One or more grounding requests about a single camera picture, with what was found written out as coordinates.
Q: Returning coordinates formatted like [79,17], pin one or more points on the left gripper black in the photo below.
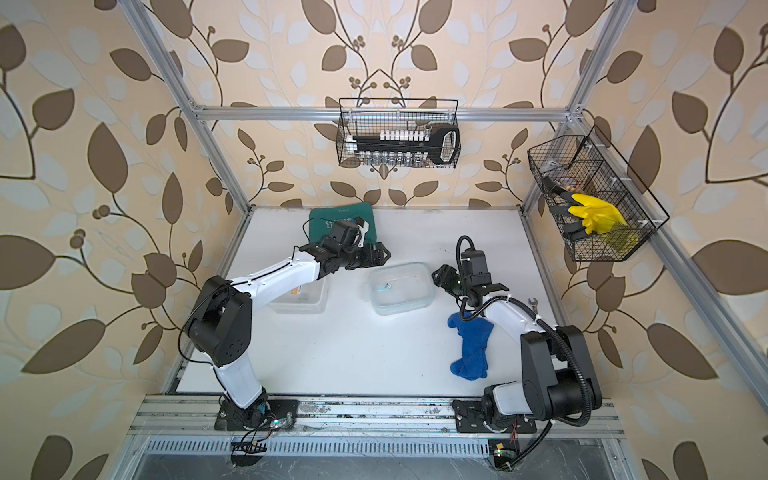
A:
[379,260]

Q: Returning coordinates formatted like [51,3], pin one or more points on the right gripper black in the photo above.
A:
[447,273]

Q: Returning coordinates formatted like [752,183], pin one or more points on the clear lunch box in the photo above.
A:
[401,288]
[307,299]

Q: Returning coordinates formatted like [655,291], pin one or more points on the blue cleaning cloth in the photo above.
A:
[472,365]

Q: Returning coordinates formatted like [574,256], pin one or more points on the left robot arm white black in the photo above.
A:
[220,325]

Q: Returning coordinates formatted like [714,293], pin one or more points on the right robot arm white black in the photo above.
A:
[557,379]

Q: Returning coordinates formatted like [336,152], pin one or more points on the green plastic tool case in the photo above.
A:
[321,221]

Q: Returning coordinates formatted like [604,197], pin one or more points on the small steel wrench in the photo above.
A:
[533,303]

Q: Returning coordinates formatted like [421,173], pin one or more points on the black socket set holder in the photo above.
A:
[438,144]

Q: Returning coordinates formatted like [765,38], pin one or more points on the yellow rubber glove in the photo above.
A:
[597,216]

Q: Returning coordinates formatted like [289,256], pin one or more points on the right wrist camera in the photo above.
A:
[473,263]

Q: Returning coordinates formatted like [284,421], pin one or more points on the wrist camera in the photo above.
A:
[473,263]
[349,233]

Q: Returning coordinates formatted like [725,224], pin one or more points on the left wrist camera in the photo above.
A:
[349,233]

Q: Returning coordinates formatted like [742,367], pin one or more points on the black wire basket back wall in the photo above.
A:
[369,114]

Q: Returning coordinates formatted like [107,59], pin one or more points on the black wire basket wall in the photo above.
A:
[589,164]
[369,114]

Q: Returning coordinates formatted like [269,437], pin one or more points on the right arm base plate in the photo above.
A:
[480,417]

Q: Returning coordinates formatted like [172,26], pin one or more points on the black handled pliers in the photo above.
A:
[569,226]

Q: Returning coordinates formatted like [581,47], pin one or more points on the black wire basket right wall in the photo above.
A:
[589,164]

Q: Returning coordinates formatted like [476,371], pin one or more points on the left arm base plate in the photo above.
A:
[263,415]

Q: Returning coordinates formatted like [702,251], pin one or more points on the aluminium front rail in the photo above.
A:
[328,416]

